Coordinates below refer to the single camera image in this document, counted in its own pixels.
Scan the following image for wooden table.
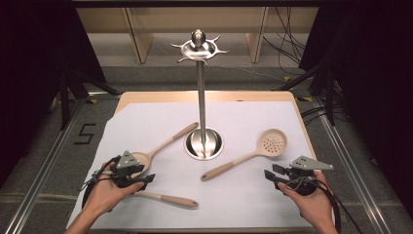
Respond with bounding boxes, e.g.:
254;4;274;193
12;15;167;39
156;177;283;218
66;91;342;233

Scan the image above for steel utensil rack stand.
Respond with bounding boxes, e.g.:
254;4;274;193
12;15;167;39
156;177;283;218
170;28;229;162

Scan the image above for white cloth mat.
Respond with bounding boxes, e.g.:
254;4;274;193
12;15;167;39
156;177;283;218
66;100;339;230

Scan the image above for black floor cables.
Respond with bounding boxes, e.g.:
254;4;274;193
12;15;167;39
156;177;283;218
300;102;329;127

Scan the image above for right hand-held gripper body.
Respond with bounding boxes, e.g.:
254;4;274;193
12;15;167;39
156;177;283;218
282;155;335;197

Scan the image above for black curtain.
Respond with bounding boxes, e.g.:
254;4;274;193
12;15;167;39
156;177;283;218
0;0;107;190
297;0;413;210

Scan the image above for beige perforated skimmer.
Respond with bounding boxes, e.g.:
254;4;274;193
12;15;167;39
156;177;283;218
200;128;288;182

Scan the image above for beige slotted spatula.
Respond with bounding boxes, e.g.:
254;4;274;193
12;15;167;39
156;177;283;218
128;190;200;209

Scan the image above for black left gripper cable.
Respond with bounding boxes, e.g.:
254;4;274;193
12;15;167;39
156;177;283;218
80;155;122;210

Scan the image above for beige solid spoon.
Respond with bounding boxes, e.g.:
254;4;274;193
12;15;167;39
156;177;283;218
130;122;200;179

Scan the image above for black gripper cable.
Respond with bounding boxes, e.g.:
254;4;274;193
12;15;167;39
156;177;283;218
285;176;364;234
80;155;122;210

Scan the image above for aluminium rail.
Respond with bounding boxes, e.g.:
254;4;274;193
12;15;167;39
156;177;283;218
312;97;394;234
3;92;93;234

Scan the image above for black tripod stand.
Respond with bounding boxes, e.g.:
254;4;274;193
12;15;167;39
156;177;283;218
57;67;122;132

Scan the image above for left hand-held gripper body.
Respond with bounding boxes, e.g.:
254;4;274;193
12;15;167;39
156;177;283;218
111;149;141;188

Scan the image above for person's right hand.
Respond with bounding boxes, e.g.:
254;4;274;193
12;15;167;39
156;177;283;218
277;171;335;228

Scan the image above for person's left hand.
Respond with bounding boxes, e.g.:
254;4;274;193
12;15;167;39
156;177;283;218
83;161;145;217

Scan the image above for wooden shelf unit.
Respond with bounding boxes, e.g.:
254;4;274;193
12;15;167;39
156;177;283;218
76;7;319;65

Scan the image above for black metal stand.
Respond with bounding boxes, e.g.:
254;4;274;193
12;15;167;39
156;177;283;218
272;61;349;127

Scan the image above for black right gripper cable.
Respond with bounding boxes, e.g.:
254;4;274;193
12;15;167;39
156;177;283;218
285;176;364;234

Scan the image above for bundle of black cables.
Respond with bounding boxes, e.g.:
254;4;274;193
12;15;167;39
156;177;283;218
262;7;310;66

